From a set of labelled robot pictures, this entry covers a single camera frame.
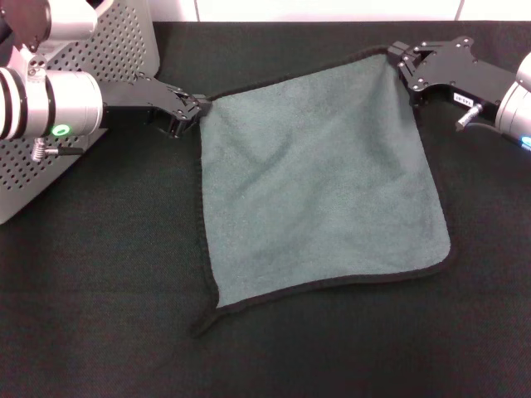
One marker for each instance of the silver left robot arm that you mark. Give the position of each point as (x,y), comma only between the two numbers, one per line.
(62,103)

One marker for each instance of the grey perforated storage basket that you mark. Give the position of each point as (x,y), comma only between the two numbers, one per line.
(124,41)

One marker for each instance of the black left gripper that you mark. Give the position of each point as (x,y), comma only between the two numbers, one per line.
(141,99)

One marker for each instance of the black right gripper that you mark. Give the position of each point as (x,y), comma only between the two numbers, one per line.
(460,70)

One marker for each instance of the black tablecloth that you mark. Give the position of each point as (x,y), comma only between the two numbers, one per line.
(83,311)

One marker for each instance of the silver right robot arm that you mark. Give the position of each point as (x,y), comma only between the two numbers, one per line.
(516,108)

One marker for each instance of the grey towel with black edge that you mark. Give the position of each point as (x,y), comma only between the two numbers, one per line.
(315,186)

